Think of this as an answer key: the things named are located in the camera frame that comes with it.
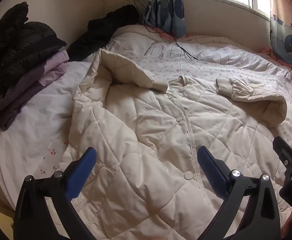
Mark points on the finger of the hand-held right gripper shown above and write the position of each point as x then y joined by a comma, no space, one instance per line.
284,151

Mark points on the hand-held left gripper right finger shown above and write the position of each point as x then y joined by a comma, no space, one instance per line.
211,173

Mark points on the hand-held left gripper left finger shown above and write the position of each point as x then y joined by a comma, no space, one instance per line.
82,173

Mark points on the cream quilted coat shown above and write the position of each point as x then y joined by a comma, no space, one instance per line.
148,130

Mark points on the dark purple folded garment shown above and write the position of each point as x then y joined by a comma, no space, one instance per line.
13,100

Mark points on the cherry print white quilt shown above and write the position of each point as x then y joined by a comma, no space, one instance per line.
211,55

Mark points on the black crumpled jacket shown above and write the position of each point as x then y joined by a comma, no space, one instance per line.
98,35

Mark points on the black puffer jacket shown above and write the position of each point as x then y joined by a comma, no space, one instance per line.
18,45

